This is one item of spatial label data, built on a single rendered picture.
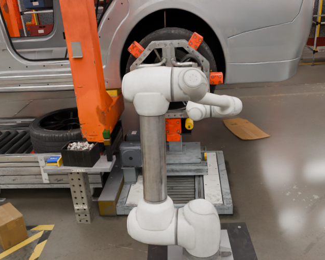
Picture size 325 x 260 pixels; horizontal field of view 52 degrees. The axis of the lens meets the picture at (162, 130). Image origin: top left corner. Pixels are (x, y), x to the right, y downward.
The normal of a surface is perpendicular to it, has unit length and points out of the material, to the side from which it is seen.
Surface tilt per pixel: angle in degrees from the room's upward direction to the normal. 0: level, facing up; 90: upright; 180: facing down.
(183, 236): 83
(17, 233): 90
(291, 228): 0
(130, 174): 90
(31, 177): 90
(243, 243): 0
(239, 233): 0
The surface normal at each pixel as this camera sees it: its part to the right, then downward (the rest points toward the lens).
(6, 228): 0.70, 0.23
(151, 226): -0.16, 0.23
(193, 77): 0.05, -0.10
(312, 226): -0.07, -0.92
